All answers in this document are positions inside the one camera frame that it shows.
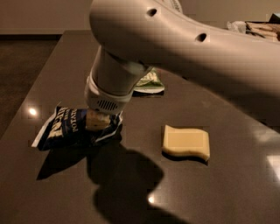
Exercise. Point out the brown packets in basket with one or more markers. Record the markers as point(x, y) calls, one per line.
point(264, 30)

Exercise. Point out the white napkin in basket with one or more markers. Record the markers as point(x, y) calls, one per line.
point(237, 26)

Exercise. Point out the yellow wavy sponge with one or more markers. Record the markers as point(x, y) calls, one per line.
point(186, 143)

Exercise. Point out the blue Kettle chip bag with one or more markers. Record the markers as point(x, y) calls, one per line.
point(66, 127)

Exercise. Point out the green jalapeno chip bag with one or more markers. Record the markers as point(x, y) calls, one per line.
point(150, 83)

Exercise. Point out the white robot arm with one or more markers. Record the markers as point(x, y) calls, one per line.
point(137, 35)

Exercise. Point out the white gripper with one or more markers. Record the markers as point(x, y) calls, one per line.
point(101, 101)

